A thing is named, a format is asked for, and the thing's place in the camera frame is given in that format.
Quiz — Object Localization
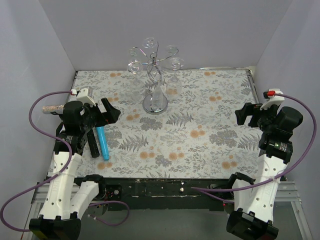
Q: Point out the chrome wine glass rack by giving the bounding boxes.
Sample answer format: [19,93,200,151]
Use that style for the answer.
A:
[133,47,177,115]

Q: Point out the ribbed stemmed wine glass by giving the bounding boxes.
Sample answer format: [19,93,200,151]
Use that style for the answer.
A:
[150,67,164,112]

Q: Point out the ribbed short glass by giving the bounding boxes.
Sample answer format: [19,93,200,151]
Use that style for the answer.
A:
[166,57,184,99]

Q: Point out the clear wine glass back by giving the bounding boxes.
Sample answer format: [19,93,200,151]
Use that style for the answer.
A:
[165,45,179,56]

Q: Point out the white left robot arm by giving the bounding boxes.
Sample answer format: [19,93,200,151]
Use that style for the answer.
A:
[29,98,121,240]

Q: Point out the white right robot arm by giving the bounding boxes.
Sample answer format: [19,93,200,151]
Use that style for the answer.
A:
[226,103,303,240]

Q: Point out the blue microphone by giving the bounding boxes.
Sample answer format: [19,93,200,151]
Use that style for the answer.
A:
[96,126,110,161]

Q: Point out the black microphone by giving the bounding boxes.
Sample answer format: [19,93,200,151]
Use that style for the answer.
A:
[87,129,100,158]

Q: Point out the glitter silver microphone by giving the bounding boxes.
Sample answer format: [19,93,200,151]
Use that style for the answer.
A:
[42,105,64,115]

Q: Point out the floral table cloth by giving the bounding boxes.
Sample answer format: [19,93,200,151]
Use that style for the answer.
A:
[73,69,261,179]

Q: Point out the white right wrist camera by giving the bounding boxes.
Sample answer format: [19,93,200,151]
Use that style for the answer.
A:
[260,88,285,111]

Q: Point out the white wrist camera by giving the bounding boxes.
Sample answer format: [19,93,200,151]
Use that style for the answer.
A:
[260,88,285,111]
[71,86,96,106]

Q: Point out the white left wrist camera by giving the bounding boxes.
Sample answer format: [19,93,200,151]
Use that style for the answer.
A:
[71,86,96,106]

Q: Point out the black base frame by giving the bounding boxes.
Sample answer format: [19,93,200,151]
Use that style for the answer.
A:
[44,174,257,212]

